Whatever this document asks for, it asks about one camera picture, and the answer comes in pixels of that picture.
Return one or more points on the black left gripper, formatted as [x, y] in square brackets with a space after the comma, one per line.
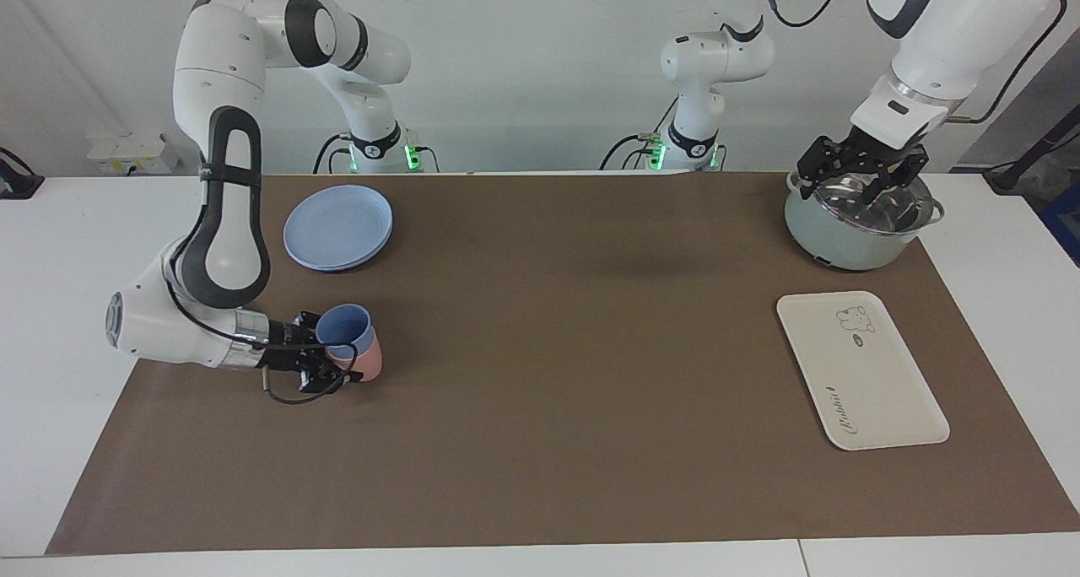
[882, 151]

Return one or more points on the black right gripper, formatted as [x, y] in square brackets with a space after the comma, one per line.
[288, 345]

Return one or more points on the blue ribbed plastic cup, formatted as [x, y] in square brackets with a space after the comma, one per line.
[344, 324]

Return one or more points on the pink plastic cup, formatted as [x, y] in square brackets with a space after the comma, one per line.
[369, 363]

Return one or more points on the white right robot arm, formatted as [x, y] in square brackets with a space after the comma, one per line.
[219, 79]

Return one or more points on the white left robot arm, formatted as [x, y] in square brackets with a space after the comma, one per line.
[953, 37]

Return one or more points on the cream tray with bear print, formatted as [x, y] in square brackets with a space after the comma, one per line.
[861, 374]

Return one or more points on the glass pot lid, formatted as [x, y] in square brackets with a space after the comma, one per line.
[844, 206]

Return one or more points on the pale green electric pot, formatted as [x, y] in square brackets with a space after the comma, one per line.
[835, 241]

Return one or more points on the blue round plate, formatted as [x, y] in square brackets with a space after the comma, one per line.
[337, 227]

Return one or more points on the blue crate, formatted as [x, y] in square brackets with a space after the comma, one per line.
[1065, 223]

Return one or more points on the brown table mat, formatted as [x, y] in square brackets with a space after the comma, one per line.
[548, 349]

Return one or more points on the white power strip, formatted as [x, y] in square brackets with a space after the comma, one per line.
[131, 151]

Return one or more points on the black table clamp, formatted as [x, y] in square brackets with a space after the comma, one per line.
[17, 180]

